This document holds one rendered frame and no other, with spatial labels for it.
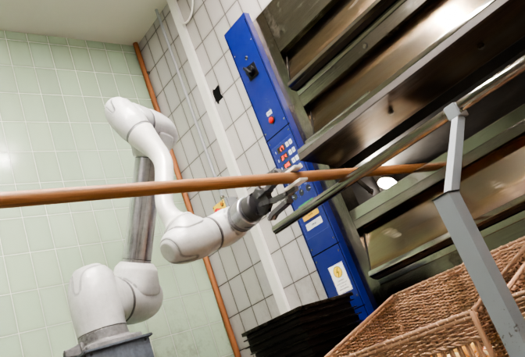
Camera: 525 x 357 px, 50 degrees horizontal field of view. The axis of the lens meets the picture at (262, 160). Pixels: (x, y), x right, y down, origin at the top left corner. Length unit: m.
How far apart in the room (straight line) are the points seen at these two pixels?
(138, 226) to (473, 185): 1.12
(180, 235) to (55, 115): 1.34
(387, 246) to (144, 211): 0.85
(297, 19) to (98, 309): 1.29
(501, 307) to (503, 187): 0.68
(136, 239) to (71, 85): 1.09
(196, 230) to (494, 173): 0.88
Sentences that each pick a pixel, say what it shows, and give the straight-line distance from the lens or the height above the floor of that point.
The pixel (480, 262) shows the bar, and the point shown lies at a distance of 1.15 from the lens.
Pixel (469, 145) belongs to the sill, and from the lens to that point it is 1.82.
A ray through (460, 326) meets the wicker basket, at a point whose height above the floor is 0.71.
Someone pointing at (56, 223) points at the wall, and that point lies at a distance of 2.52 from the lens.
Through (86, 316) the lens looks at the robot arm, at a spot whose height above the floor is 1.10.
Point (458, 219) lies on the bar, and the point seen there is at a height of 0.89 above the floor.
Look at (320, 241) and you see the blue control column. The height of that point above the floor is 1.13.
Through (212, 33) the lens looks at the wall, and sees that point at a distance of 2.70.
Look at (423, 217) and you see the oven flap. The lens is 1.92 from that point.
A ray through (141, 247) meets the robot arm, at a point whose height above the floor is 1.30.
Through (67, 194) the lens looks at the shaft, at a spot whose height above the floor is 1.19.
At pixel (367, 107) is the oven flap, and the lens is 1.84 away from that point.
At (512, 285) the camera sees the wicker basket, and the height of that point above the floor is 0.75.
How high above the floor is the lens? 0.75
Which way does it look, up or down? 20 degrees up
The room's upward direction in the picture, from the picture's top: 21 degrees counter-clockwise
